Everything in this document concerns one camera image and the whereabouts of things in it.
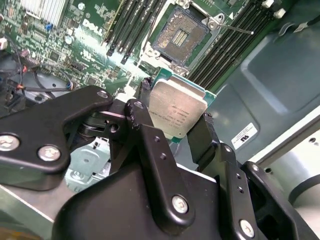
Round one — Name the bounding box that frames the silver CPU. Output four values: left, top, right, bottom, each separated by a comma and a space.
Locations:
148, 67, 217, 145

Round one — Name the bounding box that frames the wire locking lever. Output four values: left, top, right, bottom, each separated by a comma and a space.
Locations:
211, 21, 255, 35
141, 0, 168, 61

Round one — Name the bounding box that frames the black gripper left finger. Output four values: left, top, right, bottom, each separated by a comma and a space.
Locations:
0, 77, 197, 227

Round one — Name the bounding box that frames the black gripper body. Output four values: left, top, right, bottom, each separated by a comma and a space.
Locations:
51, 159, 237, 240

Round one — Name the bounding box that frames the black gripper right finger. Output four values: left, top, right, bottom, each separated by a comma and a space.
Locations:
186, 112, 313, 240

